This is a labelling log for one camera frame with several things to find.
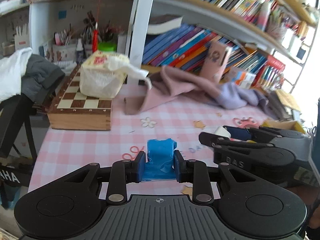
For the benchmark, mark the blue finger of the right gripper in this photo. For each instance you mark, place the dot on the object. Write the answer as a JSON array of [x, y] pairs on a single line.
[[238, 133]]

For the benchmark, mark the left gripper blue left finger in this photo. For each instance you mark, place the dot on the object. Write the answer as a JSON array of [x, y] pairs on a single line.
[[122, 173]]

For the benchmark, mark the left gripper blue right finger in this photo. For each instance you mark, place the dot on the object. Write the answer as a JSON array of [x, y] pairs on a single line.
[[194, 172]]

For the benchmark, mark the small white plug adapter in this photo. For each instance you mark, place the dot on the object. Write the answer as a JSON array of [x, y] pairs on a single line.
[[222, 132]]

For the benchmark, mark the blue packet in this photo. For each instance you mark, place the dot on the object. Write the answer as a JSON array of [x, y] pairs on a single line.
[[160, 156]]

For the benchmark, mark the yellow cardboard box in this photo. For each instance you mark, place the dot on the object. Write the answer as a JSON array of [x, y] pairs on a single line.
[[289, 125]]

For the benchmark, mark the orange white small box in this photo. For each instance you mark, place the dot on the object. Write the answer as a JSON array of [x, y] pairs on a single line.
[[240, 77]]

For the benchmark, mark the pink checkered tablecloth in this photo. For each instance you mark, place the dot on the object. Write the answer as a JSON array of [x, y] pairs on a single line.
[[181, 120]]

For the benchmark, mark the wooden chess board box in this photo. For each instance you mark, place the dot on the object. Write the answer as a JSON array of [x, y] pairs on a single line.
[[72, 110]]

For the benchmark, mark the pink purple cloth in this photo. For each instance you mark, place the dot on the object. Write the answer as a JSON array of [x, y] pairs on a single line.
[[170, 83]]

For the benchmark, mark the white tissue pack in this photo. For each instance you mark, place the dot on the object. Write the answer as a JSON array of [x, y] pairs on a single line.
[[103, 74]]

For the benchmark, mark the black keyboard piano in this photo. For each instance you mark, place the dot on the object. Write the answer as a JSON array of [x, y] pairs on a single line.
[[14, 115]]

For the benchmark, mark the white bookshelf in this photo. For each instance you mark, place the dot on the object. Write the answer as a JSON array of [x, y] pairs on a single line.
[[269, 37]]

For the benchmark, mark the pen holder cup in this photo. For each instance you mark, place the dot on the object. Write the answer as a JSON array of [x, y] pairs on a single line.
[[64, 46]]

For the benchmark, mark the pile of clothes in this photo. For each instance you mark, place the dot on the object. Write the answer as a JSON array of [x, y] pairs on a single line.
[[30, 74]]

